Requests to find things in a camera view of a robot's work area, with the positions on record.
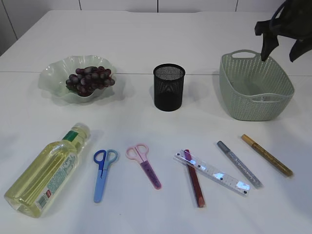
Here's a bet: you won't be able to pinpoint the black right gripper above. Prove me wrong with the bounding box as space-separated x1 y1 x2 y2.
254 0 312 62

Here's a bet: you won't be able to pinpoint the clear plastic sheet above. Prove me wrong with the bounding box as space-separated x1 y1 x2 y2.
253 96 270 102

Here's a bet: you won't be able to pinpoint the purple artificial grape bunch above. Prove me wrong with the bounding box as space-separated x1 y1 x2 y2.
65 66 115 97

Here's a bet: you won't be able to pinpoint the yellow tea plastic bottle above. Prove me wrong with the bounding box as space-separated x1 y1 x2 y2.
4 123 90 218

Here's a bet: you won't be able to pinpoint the green plastic woven basket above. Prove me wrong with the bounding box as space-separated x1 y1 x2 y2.
219 50 294 121

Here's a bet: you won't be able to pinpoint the gold glitter pen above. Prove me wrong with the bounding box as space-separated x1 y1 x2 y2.
241 134 293 177

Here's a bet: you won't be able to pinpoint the black mesh pen holder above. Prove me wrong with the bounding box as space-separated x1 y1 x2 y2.
153 63 185 112

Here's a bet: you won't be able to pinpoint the silver glitter pen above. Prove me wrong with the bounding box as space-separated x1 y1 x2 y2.
217 141 263 189

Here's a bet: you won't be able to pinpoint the clear plastic ruler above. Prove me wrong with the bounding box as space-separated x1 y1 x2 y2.
174 150 250 196

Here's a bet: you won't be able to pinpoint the red glitter pen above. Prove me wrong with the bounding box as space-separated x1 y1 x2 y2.
187 164 206 208

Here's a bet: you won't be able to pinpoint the pale green wavy plate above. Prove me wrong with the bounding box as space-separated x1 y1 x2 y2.
38 55 117 103

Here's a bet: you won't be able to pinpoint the pink scissors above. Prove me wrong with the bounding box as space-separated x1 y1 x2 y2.
125 143 162 190

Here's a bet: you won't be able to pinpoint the blue scissors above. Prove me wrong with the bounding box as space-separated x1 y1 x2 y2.
93 149 118 203

